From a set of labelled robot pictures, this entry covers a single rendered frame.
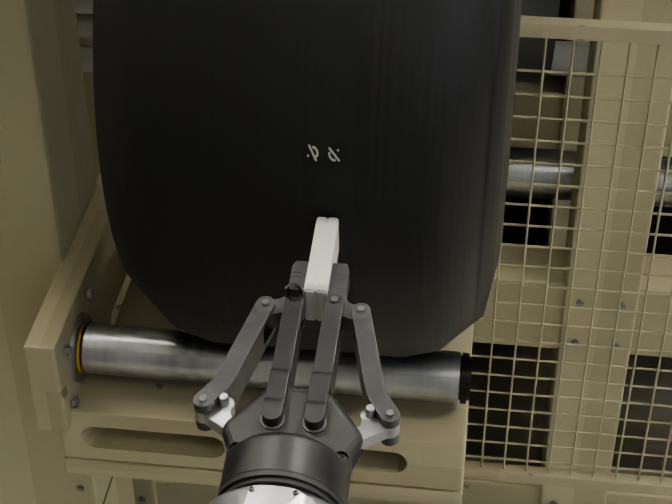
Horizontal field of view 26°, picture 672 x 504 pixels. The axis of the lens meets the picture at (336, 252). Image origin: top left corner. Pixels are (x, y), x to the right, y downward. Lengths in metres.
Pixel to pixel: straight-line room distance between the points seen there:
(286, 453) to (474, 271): 0.29
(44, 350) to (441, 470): 0.35
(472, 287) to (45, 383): 0.39
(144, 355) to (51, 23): 0.29
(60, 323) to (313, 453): 0.47
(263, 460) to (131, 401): 0.48
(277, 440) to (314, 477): 0.03
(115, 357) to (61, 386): 0.05
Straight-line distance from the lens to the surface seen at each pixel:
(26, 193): 1.29
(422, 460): 1.27
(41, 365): 1.25
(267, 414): 0.87
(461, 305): 1.09
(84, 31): 1.67
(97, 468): 1.34
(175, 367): 1.27
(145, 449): 1.32
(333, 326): 0.92
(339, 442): 0.87
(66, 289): 1.29
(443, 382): 1.24
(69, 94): 1.31
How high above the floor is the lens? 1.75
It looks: 37 degrees down
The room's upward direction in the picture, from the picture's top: straight up
